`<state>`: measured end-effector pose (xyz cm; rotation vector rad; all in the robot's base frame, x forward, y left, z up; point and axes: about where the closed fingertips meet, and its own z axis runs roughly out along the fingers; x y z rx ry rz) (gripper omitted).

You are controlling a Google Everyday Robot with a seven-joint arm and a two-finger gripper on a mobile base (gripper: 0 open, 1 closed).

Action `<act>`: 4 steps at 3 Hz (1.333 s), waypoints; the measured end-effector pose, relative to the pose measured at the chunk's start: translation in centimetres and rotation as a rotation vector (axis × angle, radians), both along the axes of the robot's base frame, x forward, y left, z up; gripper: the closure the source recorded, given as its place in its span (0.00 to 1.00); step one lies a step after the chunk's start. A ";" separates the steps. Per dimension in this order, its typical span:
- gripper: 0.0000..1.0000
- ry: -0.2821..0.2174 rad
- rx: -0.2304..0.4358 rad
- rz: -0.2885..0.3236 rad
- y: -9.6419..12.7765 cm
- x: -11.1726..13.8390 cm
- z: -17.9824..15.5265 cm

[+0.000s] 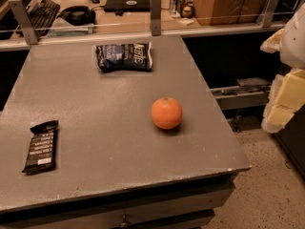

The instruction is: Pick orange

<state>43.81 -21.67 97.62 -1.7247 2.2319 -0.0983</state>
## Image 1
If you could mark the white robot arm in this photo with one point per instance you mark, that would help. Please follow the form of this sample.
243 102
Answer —
289 41

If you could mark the orange fruit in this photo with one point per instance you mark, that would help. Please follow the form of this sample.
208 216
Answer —
166 113

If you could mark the dark blue chip bag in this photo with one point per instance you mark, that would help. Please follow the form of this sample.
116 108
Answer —
124 57

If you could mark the grey metal shelf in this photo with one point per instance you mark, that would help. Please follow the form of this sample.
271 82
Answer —
246 93

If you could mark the small round jar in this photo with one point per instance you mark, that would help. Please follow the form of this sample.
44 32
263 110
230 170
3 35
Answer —
187 12

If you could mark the grey table drawer front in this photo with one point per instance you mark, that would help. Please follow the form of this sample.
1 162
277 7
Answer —
188 208

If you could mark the black laptop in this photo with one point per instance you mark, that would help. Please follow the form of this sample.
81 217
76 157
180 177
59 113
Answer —
127 5

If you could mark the black headphones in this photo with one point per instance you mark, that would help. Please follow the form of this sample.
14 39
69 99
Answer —
78 15

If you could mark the brown cardboard box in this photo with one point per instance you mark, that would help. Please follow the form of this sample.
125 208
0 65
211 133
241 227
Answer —
226 12

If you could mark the black snack bar wrapper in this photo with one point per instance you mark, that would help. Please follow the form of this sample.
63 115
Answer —
42 149

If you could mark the yellow foam padding block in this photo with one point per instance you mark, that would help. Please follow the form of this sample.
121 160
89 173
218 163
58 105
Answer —
286 97

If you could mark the black computer keyboard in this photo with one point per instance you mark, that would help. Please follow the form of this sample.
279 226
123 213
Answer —
42 15

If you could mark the glass partition panel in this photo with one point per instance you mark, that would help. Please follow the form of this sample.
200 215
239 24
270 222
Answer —
109 23

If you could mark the middle metal bracket post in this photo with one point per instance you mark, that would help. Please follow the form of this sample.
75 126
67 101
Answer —
155 9

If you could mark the metal bracket post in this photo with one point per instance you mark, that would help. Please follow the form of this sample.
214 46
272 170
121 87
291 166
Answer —
155 9
266 17
19 10

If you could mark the left metal bracket post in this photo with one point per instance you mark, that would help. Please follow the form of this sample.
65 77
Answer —
19 10

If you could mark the right metal bracket post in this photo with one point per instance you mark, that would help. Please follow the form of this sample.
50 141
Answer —
266 17

